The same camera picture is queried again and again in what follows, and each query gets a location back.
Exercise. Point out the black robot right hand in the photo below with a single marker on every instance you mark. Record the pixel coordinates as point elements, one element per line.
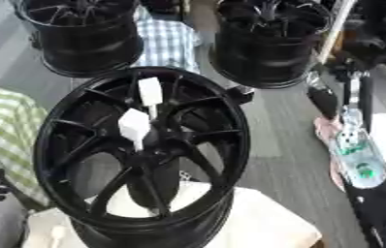
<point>323,100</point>

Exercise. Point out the black spoked wheel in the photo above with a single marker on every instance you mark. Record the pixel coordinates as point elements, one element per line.
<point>83,129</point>

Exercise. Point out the pale wooden pole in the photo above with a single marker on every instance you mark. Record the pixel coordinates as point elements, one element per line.
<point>333,30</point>

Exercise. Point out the black office chair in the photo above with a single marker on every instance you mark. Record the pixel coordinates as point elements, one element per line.
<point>380,35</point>

